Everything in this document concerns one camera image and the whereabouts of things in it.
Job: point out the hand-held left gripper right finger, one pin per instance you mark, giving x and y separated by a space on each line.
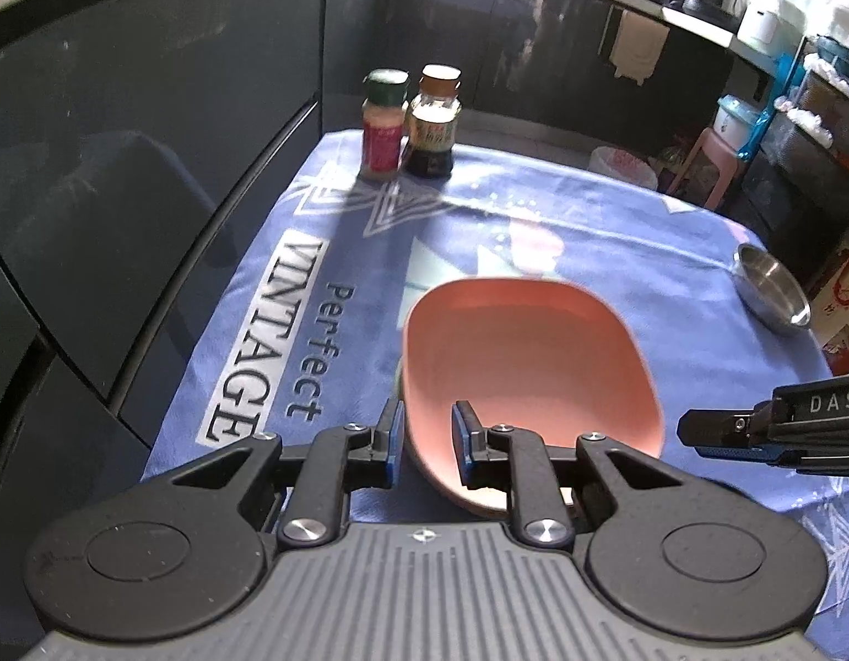
461 444

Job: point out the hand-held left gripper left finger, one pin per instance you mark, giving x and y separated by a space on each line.
394 444

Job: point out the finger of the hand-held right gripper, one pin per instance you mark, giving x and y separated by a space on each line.
741 454
724 427

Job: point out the pink square bowl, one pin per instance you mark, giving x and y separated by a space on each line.
527 372

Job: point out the stainless steel bowl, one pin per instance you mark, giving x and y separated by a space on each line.
775 289

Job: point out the blue printed tablecloth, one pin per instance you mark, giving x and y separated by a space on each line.
341 234

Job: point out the black storage rack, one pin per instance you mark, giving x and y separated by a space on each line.
803 172

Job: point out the pink plastic stool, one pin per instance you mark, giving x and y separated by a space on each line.
710 165

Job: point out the white trash bin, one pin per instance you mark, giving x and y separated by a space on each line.
624 165

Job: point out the blue lid white container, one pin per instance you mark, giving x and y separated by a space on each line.
737 122

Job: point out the green lid spice jar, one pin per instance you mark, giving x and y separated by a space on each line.
384 131

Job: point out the dark soy sauce bottle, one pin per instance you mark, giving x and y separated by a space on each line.
431 131

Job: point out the beige hanging towel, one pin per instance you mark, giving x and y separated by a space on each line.
638 45

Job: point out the white rice cooker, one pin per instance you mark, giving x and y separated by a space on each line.
786 3

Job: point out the grey kitchen countertop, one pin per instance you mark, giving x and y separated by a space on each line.
672 10

